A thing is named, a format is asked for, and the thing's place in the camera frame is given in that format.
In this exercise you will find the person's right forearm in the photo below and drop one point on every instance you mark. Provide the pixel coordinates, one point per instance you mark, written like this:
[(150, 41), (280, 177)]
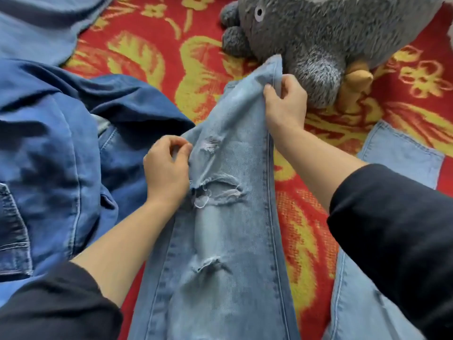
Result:
[(315, 162)]

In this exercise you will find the person's left thumb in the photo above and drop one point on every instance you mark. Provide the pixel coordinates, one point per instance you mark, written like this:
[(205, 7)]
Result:
[(184, 157)]

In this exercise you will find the person's right hand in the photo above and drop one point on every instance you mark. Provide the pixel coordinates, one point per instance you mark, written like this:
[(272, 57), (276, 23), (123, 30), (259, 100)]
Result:
[(285, 111)]

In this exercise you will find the person's left hand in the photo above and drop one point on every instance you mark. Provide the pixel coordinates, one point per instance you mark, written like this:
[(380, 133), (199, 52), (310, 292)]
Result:
[(164, 177)]

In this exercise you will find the dark blue jeans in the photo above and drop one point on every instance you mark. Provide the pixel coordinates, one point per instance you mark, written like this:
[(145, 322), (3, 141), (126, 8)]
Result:
[(53, 166)]

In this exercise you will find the grey plush toy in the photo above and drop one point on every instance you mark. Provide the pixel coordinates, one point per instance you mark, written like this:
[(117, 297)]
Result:
[(318, 31)]

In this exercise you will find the black long-sleeved top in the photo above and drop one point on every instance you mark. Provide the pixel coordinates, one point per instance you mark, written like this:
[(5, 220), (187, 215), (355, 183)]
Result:
[(400, 237)]

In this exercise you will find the red yellow floral blanket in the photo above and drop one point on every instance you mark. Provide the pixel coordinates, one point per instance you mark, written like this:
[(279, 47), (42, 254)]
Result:
[(184, 60)]

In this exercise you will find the pale blue denim garment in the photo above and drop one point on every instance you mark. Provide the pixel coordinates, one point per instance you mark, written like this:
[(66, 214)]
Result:
[(39, 24)]

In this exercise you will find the light blue ripped jeans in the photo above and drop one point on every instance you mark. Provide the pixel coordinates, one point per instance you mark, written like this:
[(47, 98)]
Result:
[(230, 208)]

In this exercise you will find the person's left forearm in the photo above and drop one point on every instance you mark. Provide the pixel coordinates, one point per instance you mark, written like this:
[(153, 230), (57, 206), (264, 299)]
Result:
[(131, 244)]

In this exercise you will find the person's right thumb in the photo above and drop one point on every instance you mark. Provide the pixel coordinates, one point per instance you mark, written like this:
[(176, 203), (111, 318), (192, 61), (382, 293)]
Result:
[(270, 97)]

